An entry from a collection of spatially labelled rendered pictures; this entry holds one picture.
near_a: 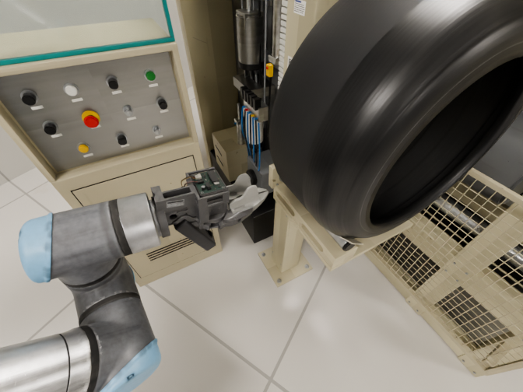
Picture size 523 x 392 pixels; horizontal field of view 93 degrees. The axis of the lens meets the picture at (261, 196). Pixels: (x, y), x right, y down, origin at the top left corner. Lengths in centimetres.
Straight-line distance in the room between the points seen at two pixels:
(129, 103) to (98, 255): 71
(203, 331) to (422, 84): 147
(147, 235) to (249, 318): 123
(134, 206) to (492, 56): 56
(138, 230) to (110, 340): 15
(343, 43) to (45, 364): 59
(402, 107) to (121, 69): 84
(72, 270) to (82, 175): 73
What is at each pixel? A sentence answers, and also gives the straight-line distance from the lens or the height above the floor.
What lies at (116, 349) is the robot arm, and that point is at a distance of 44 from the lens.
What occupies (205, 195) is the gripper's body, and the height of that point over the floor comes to 122.
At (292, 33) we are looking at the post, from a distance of 83.
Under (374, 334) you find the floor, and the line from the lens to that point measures 168.
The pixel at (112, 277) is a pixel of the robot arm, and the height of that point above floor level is 112.
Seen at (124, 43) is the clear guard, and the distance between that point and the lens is 96.
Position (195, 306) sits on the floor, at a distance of 164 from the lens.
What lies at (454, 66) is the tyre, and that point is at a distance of 46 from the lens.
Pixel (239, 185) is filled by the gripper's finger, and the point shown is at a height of 118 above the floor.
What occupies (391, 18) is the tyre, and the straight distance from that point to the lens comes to 50.
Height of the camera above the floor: 151
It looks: 47 degrees down
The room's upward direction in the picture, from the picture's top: straight up
